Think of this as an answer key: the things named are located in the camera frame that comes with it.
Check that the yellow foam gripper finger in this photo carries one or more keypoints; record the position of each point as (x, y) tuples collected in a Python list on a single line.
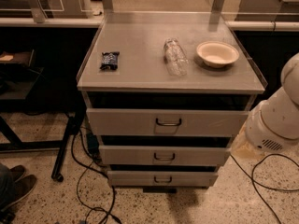
[(242, 148)]

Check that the brown shoe upper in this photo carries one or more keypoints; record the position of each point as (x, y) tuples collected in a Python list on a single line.
[(17, 172)]

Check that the dark snack bar wrapper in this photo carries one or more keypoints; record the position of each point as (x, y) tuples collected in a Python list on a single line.
[(109, 60)]

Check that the grey drawer cabinet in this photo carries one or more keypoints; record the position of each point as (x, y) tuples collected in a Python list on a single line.
[(142, 80)]

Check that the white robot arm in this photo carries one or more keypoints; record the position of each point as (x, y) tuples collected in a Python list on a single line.
[(273, 124)]

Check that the brown shoe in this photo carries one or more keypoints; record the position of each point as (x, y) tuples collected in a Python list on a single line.
[(17, 172), (22, 188)]

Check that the white paper bowl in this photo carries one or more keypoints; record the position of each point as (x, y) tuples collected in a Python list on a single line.
[(217, 54)]

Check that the clear plastic bottle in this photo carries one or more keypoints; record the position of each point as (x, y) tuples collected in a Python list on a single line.
[(175, 58)]

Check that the grey drawer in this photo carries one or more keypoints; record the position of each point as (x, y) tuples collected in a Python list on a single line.
[(161, 179), (175, 156), (149, 122)]

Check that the brown shoe lower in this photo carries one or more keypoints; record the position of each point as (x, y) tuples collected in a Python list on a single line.
[(22, 188)]

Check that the white horizontal rail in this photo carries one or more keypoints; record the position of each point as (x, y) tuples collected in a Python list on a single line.
[(275, 26)]

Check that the person leg in jeans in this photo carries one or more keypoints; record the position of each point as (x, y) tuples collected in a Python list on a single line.
[(7, 190)]

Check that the black desk frame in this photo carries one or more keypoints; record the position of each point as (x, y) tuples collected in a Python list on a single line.
[(15, 91)]

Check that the black power adapter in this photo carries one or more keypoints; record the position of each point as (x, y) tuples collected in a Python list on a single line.
[(92, 143)]

